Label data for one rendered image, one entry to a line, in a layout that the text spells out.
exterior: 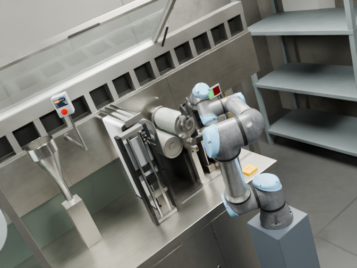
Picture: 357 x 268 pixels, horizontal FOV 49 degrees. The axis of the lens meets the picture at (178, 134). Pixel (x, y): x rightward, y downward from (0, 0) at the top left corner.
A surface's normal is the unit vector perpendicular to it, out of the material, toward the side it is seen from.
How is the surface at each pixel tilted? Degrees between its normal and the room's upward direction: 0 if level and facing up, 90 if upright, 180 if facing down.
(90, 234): 90
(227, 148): 109
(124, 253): 0
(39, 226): 90
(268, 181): 8
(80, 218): 90
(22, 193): 90
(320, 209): 0
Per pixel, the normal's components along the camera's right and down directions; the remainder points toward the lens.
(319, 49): -0.77, 0.49
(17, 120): 0.55, 0.20
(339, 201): -0.32, -0.85
